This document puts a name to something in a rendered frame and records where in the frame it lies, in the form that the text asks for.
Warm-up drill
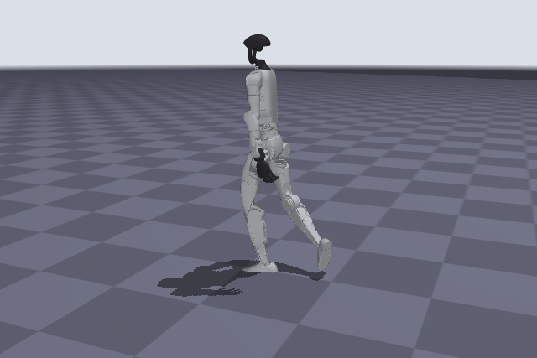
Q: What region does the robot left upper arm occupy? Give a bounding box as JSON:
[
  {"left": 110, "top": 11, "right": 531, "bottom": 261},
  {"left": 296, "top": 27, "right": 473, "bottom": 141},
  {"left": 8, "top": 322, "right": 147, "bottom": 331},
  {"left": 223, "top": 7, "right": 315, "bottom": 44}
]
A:
[{"left": 244, "top": 73, "right": 263, "bottom": 121}]

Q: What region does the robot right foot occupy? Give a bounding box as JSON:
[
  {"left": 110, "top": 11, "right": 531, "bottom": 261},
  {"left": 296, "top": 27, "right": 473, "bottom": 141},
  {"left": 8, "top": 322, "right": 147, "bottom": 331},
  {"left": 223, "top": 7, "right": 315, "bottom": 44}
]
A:
[{"left": 317, "top": 238, "right": 332, "bottom": 270}]

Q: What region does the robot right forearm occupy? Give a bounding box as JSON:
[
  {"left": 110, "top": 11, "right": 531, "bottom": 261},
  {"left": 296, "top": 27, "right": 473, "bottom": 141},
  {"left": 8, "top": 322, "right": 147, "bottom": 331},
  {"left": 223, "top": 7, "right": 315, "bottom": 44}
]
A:
[{"left": 269, "top": 120, "right": 278, "bottom": 135}]

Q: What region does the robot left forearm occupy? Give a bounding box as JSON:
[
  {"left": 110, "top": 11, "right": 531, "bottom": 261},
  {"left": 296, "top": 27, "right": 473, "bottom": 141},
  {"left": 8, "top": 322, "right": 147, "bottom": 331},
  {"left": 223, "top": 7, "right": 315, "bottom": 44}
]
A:
[{"left": 244, "top": 112, "right": 263, "bottom": 158}]

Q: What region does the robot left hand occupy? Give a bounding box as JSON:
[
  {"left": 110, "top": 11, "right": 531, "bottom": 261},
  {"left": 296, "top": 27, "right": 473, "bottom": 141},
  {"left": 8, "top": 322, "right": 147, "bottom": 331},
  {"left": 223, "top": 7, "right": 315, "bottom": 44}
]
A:
[{"left": 254, "top": 148, "right": 279, "bottom": 183}]

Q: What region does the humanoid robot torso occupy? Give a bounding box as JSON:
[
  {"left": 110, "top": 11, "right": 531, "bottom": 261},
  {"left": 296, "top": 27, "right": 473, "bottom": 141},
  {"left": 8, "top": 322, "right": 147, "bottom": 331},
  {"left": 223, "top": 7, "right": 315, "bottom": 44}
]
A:
[{"left": 246, "top": 66, "right": 284, "bottom": 160}]

